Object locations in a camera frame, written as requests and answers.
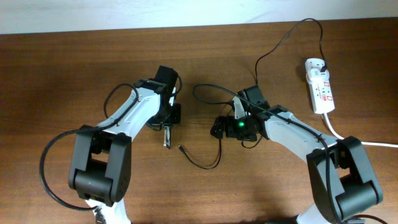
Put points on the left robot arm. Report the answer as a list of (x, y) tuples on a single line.
[(100, 170)]

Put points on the white USB charger adapter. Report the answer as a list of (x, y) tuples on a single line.
[(315, 75)]

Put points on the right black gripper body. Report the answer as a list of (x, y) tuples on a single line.
[(240, 128)]

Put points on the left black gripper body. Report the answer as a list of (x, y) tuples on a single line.
[(168, 115)]

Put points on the white power strip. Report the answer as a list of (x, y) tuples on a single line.
[(321, 94)]

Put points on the black flip smartphone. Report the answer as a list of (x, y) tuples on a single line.
[(167, 136)]

